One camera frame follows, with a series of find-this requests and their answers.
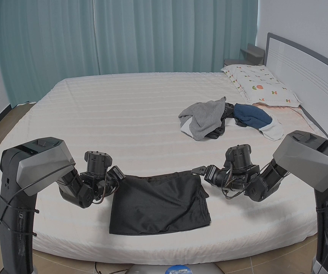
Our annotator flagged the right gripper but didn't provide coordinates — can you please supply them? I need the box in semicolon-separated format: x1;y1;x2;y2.
191;166;224;186

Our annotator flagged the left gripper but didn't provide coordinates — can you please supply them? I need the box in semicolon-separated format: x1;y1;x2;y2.
108;166;124;188

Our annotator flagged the black T-shirt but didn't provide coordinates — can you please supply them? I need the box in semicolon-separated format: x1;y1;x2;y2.
109;170;211;236

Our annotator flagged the pile of clothes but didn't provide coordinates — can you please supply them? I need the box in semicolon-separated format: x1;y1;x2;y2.
178;96;284;141

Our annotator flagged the bed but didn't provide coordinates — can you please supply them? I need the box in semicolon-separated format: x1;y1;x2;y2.
0;33;328;263

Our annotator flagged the white printed pillow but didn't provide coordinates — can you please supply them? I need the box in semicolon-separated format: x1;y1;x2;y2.
220;64;301;108

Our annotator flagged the grey bedside table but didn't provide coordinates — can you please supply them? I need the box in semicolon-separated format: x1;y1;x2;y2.
224;43;265;66

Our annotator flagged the blue-green curtain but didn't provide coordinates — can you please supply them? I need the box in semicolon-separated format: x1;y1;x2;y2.
0;0;100;105
94;0;258;73

